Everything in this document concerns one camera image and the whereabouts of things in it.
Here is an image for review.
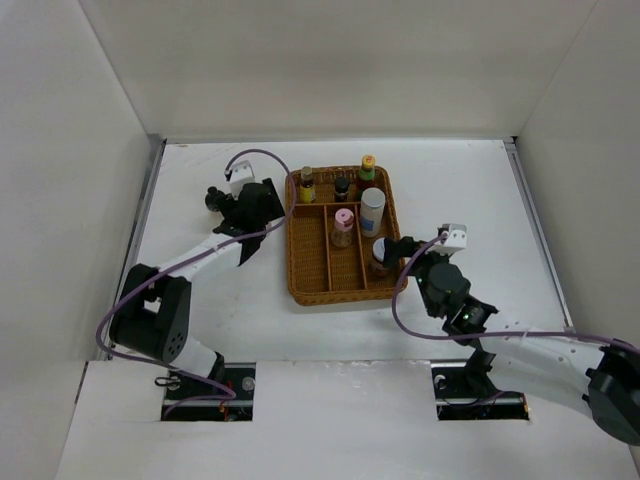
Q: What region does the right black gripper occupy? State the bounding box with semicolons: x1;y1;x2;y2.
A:
383;236;453;317

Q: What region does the white-lid red-label jar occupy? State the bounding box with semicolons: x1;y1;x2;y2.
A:
369;237;390;277

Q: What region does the small gold-cap yellow bottle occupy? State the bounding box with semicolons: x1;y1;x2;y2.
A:
299;166;316;204

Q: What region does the tall silver-lid bead jar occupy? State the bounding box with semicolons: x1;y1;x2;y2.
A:
359;187;386;237

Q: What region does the black-stopper glass bottle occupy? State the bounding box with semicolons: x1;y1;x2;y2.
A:
204;186;233;213

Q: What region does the pink-lid spice jar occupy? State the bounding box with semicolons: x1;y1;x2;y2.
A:
330;208;355;248

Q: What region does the small dark-lid pepper shaker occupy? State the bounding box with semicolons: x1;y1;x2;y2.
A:
334;176;350;203

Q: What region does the yellow-cap brown sauce bottle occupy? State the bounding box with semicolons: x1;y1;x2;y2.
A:
356;155;376;200

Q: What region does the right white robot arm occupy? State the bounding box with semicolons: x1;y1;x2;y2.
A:
374;229;639;446

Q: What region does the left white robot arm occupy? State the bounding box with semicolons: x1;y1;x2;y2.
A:
109;178;285;399

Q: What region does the brown wicker divided basket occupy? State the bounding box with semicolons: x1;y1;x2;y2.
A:
285;166;405;306

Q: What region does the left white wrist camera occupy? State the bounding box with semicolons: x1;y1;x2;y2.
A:
225;160;255;199

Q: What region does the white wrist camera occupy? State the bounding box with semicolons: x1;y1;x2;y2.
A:
225;160;255;199
435;223;468;255

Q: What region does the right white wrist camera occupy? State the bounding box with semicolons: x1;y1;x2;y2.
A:
435;223;468;255

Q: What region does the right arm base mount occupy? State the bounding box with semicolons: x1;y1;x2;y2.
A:
431;352;529;421

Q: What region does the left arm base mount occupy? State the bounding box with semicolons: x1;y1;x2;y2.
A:
154;363;257;423

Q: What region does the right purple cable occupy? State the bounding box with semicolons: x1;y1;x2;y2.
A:
390;234;640;354

